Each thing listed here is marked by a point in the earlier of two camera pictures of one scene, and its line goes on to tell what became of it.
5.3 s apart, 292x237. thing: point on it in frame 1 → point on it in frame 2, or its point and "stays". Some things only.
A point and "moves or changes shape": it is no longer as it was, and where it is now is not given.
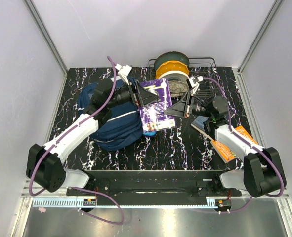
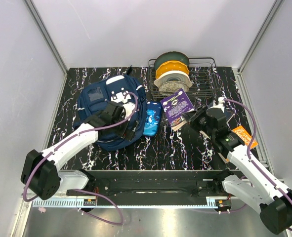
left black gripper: x=145 y=97 → x=127 y=134
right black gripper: x=183 y=107 → x=191 y=117
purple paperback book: x=152 y=116 moves or changes shape
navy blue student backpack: x=123 y=129 moves or changes shape
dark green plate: x=171 y=56 stays
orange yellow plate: x=173 y=65 stays
